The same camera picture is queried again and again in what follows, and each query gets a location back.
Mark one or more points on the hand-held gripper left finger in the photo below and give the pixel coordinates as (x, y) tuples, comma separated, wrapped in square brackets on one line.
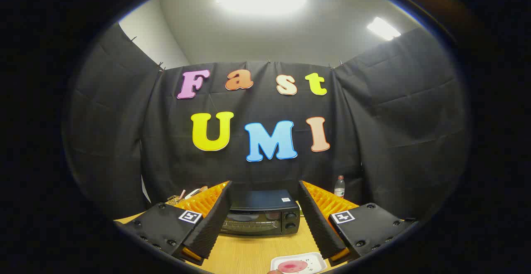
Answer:
[(213, 224)]

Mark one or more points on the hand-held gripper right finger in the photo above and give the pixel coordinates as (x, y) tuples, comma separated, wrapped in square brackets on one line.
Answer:
[(319, 224)]

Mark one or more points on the white rectangular food tray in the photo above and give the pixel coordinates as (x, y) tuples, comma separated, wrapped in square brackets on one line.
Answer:
[(316, 259)]

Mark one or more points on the pink ham slice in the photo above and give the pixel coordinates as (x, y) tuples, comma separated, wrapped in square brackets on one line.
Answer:
[(291, 266)]

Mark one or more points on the black toaster oven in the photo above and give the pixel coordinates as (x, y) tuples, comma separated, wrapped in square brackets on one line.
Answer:
[(261, 201)]

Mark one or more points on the white pop-up toaster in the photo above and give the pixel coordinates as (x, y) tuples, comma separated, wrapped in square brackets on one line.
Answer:
[(192, 193)]

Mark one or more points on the clear water bottle red label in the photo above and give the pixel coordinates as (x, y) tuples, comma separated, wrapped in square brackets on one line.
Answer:
[(339, 187)]

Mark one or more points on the small ceiling light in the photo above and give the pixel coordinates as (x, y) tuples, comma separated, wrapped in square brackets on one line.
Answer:
[(383, 28)]

